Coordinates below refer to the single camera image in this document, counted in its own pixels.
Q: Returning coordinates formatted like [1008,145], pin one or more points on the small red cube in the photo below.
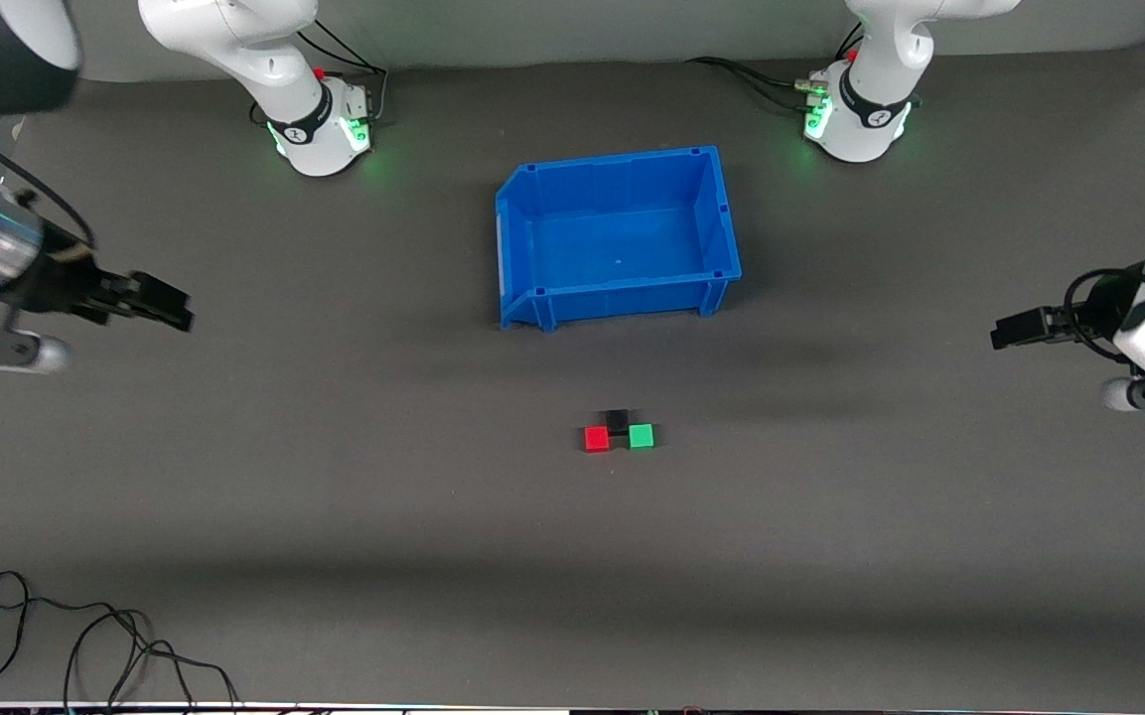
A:
[597,439]

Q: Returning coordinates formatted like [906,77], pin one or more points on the dark grey table mat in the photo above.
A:
[572,556]

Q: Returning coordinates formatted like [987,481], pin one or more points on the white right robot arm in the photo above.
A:
[234,40]

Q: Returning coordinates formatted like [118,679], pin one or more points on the small green cube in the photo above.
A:
[641,436]

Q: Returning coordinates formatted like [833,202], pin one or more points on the small black cube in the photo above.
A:
[616,420]

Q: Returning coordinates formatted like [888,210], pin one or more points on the blue plastic storage bin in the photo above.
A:
[622,248]

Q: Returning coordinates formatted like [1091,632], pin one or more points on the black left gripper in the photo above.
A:
[1100,304]

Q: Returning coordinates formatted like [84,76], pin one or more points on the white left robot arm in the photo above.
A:
[875,70]

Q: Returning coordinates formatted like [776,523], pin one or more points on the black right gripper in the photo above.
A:
[64,278]

